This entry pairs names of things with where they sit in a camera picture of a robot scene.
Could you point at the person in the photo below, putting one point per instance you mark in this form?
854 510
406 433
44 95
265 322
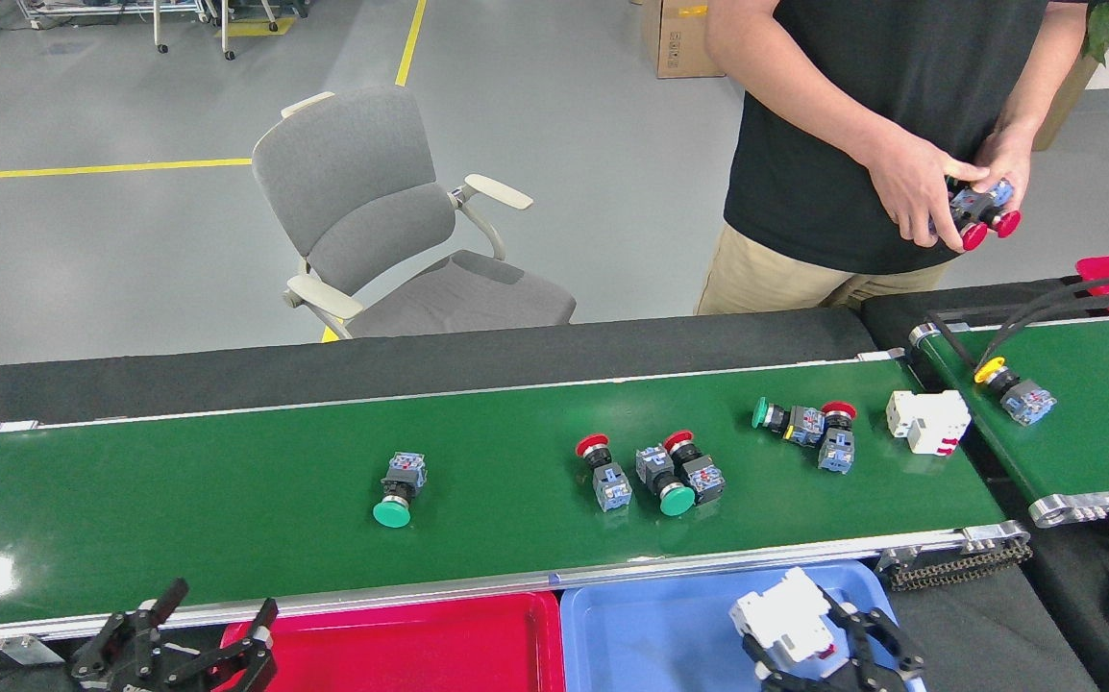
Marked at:
939 77

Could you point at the person's left hand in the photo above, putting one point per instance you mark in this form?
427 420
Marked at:
1011 159

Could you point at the yellow push button switch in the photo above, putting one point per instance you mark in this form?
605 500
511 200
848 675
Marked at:
1030 402

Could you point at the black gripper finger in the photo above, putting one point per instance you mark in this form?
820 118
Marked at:
876 649
780 684

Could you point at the green push button switch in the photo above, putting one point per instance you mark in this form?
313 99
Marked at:
804 425

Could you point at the person's right hand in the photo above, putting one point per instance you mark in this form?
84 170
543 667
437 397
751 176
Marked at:
915 183

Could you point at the white wheeled stand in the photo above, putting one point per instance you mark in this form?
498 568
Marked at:
226 34

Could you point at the black guide bracket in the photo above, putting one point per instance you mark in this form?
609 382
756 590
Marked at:
1035 308

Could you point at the person's right forearm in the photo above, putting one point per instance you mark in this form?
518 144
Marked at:
804 86

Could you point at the grey office chair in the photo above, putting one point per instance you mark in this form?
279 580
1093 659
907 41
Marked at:
333 154

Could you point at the long green conveyor belt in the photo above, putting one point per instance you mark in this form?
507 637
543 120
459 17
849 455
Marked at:
228 500

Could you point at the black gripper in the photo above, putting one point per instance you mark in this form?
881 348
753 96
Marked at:
165 684

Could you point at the green mushroom push button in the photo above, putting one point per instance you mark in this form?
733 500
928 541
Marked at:
391 512
677 500

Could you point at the tan plant pot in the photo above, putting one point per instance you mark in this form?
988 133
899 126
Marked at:
1064 115

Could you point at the blue plastic tray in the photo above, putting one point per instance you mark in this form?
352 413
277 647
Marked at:
641 634

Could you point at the white circuit breaker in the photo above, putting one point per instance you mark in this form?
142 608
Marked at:
929 418
780 615

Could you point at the brown cardboard box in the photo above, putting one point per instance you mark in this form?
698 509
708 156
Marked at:
679 43

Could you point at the red push button switch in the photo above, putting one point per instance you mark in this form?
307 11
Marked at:
612 488
835 452
705 479

